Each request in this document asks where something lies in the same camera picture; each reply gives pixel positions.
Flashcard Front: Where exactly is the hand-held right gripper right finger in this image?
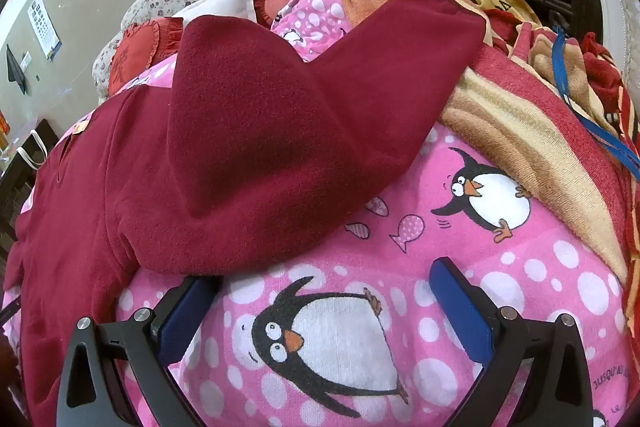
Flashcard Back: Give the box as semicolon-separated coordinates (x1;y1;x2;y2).
430;257;598;427

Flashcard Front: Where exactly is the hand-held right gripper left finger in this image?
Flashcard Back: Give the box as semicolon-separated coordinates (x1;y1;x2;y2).
55;276;223;427

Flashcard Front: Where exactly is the dark red fleece garment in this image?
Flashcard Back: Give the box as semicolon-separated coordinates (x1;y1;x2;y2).
2;0;488;427

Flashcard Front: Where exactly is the pink penguin print blanket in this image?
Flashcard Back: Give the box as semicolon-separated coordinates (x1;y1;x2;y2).
0;0;633;427

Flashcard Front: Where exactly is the red beige striped towel blanket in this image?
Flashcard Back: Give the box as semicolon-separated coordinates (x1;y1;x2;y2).
440;22;640;353

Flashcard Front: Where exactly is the dark wooden chair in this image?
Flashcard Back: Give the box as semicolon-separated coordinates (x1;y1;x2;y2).
0;119;57;258

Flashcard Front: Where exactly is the dark hanging cloth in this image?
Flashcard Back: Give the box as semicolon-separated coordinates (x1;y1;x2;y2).
5;44;29;96

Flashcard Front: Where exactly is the white bag handle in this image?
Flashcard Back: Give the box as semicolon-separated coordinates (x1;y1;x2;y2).
17;130;51;168

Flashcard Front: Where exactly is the blue strap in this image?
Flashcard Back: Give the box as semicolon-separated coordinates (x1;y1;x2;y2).
551;27;640;182

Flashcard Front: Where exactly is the wall calendar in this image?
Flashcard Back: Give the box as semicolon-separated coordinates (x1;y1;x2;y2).
27;0;62;60

